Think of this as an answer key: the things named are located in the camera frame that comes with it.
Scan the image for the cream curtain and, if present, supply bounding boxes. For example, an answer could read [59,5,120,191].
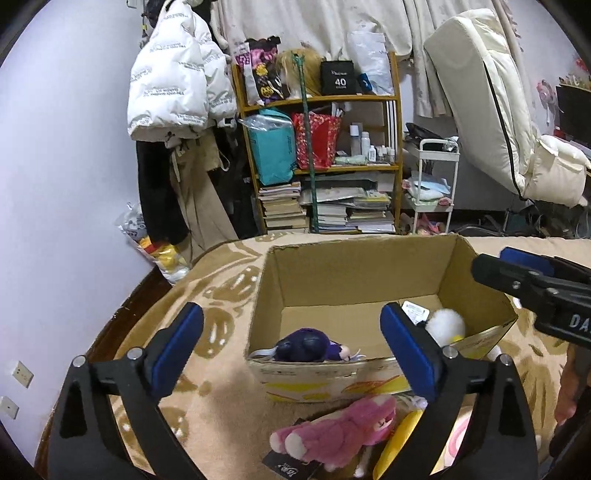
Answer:
[217,0,518,116]

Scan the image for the white plush toy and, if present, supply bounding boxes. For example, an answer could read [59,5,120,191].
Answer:
[418,308,467,348]

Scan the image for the red patterned bag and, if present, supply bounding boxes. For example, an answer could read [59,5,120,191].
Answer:
[291,112,343,171]

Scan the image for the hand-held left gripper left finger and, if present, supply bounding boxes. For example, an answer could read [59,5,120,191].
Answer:
[48,302,218,480]

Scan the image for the black monitor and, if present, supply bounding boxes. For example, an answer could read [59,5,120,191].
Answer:
[556,83,591,148]

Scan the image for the colourful printed packet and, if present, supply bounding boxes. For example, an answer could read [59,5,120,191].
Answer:
[235,38,282,104]

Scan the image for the group of white bottles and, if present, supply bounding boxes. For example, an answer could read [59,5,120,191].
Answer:
[336,122,399,166]

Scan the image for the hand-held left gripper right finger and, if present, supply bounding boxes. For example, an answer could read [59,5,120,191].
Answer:
[379,302,541,480]

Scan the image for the beige patterned blanket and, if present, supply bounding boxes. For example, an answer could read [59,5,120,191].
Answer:
[34,233,591,480]

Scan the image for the cream padded mattress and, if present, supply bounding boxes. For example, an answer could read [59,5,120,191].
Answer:
[424,9,543,199]

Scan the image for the black garment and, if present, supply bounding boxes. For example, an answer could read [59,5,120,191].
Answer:
[136,138,190,245]

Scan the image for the dark hanging clothes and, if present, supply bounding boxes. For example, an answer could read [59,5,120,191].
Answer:
[215,124,259,240]

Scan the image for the plastic bag of toys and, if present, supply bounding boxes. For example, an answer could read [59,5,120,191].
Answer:
[115,200,190,284]

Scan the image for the black box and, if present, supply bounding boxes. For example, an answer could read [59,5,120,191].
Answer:
[320,59,361,97]

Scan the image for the white puffer jacket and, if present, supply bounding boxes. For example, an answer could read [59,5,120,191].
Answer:
[127,0,238,141]

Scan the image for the teal bag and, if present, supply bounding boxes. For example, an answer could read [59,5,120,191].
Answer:
[247,110,297,186]

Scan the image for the blonde wig on head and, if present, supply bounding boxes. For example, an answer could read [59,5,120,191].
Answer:
[276,47,324,100]

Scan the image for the green pole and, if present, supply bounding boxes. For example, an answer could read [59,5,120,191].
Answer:
[293,53,321,234]

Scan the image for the beige coat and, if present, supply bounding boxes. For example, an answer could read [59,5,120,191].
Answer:
[166,134,238,264]

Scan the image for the white cushion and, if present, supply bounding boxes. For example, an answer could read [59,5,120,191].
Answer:
[524,134,591,208]

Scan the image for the person's right hand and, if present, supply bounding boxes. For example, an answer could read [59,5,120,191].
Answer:
[555,346,591,425]

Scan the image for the black tissue pack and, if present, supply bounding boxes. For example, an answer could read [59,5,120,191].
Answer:
[261,450,324,480]

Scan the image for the yellow plush toy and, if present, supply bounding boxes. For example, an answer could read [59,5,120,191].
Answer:
[372,408,426,480]

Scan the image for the printed cardboard box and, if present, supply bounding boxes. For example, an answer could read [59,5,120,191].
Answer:
[244,233,519,404]

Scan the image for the purple plush toy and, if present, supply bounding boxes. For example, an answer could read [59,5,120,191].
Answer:
[249,328,368,365]

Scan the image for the wooden shelf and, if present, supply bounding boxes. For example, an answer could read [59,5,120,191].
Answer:
[230,51,403,234]

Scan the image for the pink fan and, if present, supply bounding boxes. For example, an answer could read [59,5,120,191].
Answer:
[536,79,561,125]

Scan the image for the pink plush toy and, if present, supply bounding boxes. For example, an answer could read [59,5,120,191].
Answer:
[269,394,398,476]

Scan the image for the white plastic bag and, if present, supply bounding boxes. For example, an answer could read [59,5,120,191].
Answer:
[347,30,395,96]

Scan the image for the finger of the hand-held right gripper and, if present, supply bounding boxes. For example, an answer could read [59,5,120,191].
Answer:
[471,253,561,301]
[500,246,591,289]

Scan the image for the stacks of books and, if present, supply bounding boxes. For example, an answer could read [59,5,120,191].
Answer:
[257,181,397,234]

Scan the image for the white rolling cart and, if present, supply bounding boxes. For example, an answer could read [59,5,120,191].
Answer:
[402,138,461,236]

